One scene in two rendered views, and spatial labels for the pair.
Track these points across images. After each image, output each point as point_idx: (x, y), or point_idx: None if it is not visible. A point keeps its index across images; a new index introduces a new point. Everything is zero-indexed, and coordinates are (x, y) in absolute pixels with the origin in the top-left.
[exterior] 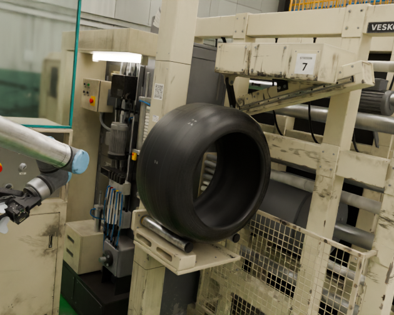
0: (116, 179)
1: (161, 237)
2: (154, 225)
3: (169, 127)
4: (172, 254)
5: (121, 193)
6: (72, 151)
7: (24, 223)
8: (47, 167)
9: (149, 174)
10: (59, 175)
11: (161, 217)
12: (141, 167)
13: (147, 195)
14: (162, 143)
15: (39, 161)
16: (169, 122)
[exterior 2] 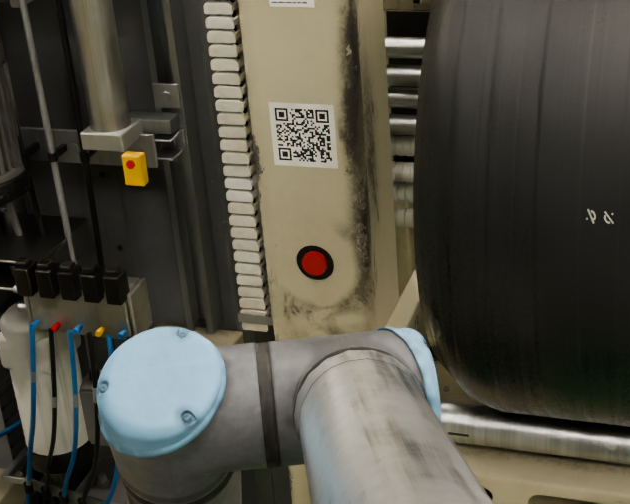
0: (86, 291)
1: (502, 451)
2: (466, 422)
3: (585, 44)
4: None
5: (130, 334)
6: (409, 368)
7: None
8: (213, 479)
9: (567, 273)
10: (238, 475)
11: (610, 406)
12: (490, 255)
13: (549, 352)
14: (596, 127)
15: (181, 476)
16: (555, 16)
